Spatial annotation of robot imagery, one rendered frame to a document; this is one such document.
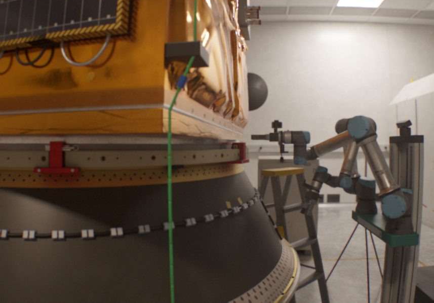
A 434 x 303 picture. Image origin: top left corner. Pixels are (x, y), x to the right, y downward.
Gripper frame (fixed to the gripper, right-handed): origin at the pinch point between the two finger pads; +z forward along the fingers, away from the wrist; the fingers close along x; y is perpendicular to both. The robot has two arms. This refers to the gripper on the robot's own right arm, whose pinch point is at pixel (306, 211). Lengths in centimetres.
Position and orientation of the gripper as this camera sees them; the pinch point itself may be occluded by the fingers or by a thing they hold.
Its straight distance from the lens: 212.1
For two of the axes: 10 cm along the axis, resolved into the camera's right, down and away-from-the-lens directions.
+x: -0.3, 1.4, 9.9
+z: -4.0, 9.1, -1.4
